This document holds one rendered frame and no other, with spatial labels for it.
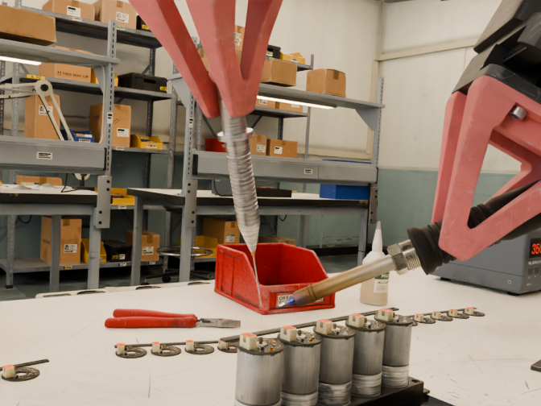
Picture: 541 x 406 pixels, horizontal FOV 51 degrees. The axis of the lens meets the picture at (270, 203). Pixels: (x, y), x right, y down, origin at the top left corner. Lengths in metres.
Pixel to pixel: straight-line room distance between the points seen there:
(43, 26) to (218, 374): 2.31
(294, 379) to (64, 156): 2.29
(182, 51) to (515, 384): 0.37
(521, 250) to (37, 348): 0.61
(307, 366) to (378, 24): 6.61
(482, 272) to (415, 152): 5.45
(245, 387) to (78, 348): 0.23
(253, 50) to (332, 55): 6.07
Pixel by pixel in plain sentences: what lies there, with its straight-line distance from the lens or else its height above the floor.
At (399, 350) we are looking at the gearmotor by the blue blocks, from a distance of 0.38.
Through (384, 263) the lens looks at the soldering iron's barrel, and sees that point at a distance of 0.28.
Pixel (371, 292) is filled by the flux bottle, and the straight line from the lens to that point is 0.69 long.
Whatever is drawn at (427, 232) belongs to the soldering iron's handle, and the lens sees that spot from 0.28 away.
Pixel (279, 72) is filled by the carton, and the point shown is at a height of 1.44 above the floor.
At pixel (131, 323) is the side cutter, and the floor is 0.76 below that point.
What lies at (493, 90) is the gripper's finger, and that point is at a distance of 0.26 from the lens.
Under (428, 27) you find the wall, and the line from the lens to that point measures 6.44.
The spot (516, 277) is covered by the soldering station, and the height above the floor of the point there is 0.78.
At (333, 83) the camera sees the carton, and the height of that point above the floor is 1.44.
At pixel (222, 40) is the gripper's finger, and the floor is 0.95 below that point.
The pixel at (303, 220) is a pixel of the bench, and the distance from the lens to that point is 4.10.
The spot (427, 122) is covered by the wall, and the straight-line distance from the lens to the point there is 6.23.
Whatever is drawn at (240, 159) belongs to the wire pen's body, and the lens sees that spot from 0.25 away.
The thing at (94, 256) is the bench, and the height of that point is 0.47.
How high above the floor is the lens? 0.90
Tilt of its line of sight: 3 degrees down
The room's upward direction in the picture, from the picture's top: 3 degrees clockwise
